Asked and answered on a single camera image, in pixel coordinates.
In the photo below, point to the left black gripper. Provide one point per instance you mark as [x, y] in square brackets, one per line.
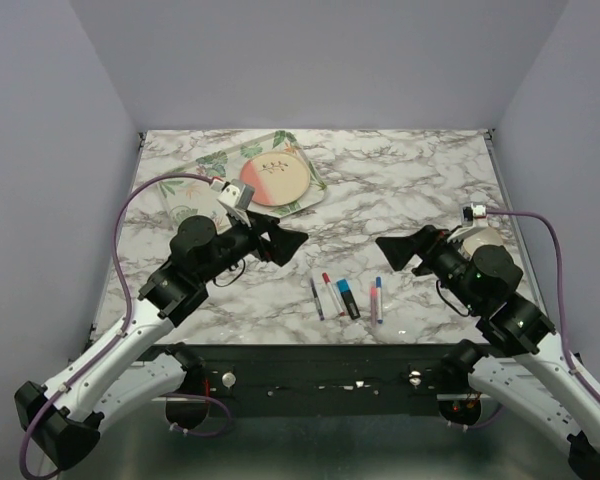
[284, 243]

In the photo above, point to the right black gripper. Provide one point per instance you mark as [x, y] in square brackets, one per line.
[428, 239]

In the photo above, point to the white pen blue tip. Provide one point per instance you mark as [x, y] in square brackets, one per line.
[378, 282]

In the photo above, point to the pink pen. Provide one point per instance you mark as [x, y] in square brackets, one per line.
[374, 303]

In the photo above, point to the white pen red tip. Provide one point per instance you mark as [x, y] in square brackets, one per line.
[333, 294]

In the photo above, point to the black marker blue tip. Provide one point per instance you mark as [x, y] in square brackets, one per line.
[348, 299]

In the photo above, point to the dark blue pen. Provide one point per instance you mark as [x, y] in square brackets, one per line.
[316, 299]

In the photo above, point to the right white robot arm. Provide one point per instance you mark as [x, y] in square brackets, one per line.
[532, 375]

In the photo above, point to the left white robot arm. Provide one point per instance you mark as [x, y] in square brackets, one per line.
[63, 415]

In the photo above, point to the pink cream plate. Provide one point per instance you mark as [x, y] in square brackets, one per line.
[278, 178]

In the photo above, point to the small patterned bowl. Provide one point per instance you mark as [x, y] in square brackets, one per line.
[486, 236]

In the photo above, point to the leaf patterned tray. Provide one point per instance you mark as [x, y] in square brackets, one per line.
[183, 197]

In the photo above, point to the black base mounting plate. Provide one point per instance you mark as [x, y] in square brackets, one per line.
[334, 380]

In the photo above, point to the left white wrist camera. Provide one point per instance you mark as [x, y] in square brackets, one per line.
[235, 197]

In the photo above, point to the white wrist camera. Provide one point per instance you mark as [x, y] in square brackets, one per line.
[473, 221]
[235, 197]

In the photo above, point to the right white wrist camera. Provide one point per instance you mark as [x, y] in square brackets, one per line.
[473, 221]

